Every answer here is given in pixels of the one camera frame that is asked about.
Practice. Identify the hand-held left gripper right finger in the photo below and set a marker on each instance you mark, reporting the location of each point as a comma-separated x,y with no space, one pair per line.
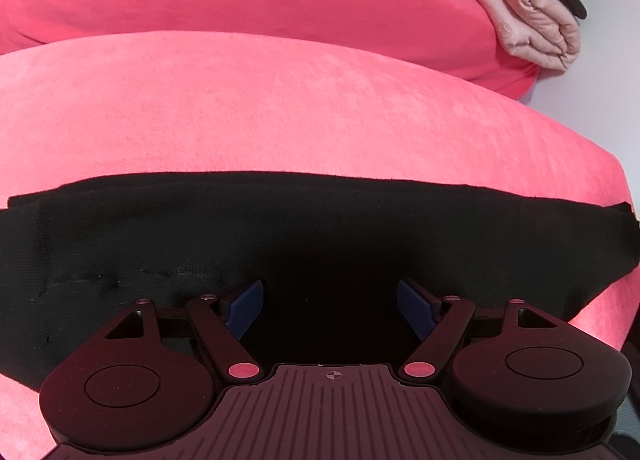
416,307

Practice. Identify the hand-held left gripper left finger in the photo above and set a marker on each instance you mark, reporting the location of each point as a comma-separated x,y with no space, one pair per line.
244,307

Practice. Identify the black pants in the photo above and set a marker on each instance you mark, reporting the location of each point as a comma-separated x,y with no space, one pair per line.
310,235

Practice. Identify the pink velvet bed sheet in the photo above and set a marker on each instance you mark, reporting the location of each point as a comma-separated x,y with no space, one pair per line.
250,115

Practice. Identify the folded pale pink quilt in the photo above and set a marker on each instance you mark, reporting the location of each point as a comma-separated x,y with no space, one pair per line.
530,15

